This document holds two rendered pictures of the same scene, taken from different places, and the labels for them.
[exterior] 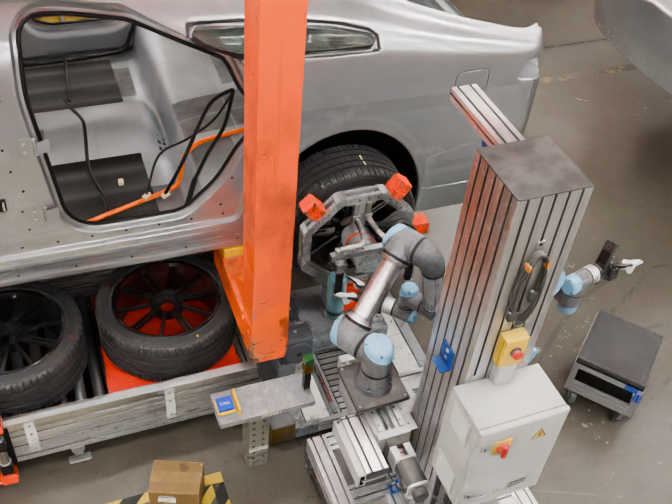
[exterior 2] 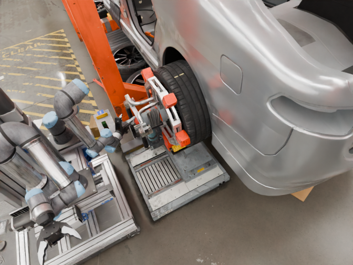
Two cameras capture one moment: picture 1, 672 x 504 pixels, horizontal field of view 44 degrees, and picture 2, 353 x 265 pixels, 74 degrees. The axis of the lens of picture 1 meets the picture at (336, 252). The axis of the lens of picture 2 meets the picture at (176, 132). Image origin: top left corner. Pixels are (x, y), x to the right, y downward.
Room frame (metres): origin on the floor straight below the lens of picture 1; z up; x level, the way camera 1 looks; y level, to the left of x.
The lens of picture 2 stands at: (3.07, -1.42, 2.15)
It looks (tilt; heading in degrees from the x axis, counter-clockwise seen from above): 49 degrees down; 96
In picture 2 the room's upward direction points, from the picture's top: 10 degrees counter-clockwise
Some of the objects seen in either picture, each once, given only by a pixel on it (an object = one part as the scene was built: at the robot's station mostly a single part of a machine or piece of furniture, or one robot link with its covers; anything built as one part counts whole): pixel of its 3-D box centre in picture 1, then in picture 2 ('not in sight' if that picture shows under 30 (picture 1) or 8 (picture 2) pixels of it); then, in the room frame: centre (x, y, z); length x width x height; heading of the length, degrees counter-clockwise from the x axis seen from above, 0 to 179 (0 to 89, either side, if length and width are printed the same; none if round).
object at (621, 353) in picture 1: (612, 367); not in sight; (2.84, -1.48, 0.17); 0.43 x 0.36 x 0.34; 155
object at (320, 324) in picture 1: (334, 290); (187, 143); (3.02, -0.01, 0.32); 0.40 x 0.30 x 0.28; 115
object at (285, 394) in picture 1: (262, 399); (106, 125); (2.21, 0.25, 0.44); 0.43 x 0.17 x 0.03; 115
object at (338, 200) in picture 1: (355, 237); (163, 112); (2.87, -0.08, 0.85); 0.54 x 0.07 x 0.54; 115
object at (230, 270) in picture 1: (243, 269); (152, 89); (2.74, 0.42, 0.69); 0.52 x 0.17 x 0.35; 25
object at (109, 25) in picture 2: not in sight; (102, 19); (1.93, 2.17, 0.69); 0.52 x 0.17 x 0.35; 25
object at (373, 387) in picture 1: (374, 374); (61, 133); (2.07, -0.20, 0.87); 0.15 x 0.15 x 0.10
